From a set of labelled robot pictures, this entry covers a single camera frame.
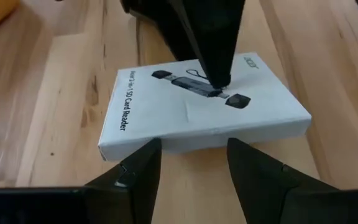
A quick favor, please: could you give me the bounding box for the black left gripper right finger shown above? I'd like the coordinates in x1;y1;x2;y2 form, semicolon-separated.
227;138;338;224

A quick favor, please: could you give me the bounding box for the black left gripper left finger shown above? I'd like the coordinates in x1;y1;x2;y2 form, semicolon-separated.
84;138;163;224

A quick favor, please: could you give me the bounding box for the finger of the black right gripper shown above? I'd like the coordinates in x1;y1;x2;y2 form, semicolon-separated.
119;0;203;62
172;0;247;90

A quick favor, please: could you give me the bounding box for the white card reader box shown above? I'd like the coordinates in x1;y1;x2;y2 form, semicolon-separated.
98;52;313;162

